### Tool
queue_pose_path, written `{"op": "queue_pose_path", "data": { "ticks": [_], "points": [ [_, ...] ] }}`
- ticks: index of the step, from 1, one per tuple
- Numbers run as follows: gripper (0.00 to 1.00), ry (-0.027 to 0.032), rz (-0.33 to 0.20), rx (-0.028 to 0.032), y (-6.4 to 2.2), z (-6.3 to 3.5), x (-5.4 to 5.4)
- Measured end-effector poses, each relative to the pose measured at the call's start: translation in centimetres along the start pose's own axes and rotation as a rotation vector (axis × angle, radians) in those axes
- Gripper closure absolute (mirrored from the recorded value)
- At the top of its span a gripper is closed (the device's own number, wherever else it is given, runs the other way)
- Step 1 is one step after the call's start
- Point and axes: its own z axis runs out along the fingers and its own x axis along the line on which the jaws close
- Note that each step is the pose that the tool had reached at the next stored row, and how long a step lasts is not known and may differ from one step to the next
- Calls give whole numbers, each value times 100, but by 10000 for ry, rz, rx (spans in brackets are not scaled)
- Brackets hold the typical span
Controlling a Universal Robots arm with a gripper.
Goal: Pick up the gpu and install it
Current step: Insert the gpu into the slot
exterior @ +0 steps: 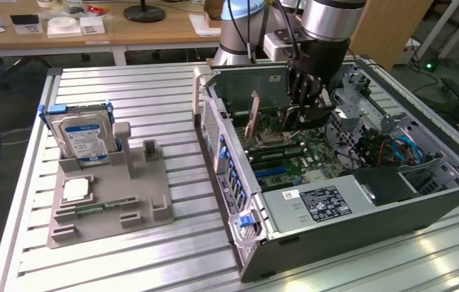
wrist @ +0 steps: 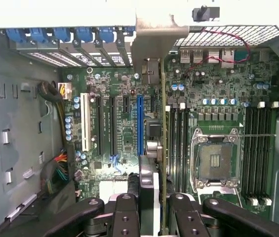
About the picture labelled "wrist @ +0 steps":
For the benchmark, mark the perforated metal slot cover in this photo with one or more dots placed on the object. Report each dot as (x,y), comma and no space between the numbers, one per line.
(113,59)
(68,59)
(127,56)
(45,59)
(91,59)

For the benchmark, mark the silver rear port block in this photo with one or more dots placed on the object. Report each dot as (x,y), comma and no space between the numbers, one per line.
(185,56)
(197,56)
(228,58)
(213,56)

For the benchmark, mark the black knob with peg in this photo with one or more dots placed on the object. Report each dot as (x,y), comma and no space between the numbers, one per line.
(204,12)

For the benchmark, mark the long black expansion slot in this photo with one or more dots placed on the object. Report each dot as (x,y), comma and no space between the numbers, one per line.
(100,123)
(112,123)

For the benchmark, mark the blue slot retention clip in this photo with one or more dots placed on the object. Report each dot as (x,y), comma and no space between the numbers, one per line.
(15,35)
(131,30)
(84,34)
(38,35)
(108,34)
(64,34)

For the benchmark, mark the black RAM slot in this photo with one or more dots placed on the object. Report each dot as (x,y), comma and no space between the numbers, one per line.
(254,153)
(186,148)
(247,153)
(261,153)
(268,153)
(171,148)
(179,148)

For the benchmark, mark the CPU socket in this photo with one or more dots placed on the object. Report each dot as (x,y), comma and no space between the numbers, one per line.
(215,160)

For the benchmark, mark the white expansion slot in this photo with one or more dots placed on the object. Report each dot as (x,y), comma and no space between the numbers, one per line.
(85,123)

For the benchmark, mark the metal socket cover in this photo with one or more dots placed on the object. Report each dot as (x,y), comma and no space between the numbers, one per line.
(224,196)

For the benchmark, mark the short black expansion slot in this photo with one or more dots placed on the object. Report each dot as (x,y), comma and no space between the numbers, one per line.
(126,104)

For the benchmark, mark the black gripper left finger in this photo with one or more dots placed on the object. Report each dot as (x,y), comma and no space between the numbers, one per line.
(125,217)

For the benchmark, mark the grey power supply unit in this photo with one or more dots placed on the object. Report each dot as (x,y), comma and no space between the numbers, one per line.
(18,111)

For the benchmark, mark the blue expansion slot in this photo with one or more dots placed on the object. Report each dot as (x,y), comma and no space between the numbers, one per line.
(140,126)

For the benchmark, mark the thin metal locking lever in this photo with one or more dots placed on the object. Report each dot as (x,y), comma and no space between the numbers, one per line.
(257,134)

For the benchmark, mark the white power connector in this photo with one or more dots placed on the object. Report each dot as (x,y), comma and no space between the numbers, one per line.
(64,90)

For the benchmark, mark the green motherboard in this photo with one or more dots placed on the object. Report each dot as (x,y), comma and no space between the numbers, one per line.
(119,81)

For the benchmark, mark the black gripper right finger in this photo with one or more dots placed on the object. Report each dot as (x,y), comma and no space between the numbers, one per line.
(188,217)

